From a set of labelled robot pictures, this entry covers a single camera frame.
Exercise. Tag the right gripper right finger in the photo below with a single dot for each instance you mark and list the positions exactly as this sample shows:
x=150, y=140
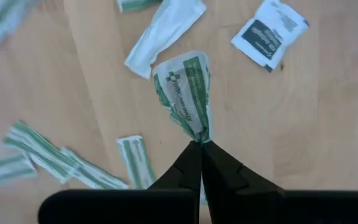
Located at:
x=225, y=180

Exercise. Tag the antiseptic towelette packet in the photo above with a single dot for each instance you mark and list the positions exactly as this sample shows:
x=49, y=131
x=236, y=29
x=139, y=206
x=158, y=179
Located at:
x=269, y=34

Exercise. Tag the plain white bandage packet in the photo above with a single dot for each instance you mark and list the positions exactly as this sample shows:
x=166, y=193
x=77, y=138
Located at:
x=166, y=34

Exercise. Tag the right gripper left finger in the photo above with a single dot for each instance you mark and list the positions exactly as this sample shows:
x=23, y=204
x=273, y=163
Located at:
x=185, y=174

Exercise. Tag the green striped bandage packet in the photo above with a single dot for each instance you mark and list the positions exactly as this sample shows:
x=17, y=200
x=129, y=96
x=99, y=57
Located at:
x=95, y=174
x=183, y=93
x=135, y=3
x=39, y=149
x=135, y=161
x=2, y=21
x=5, y=171

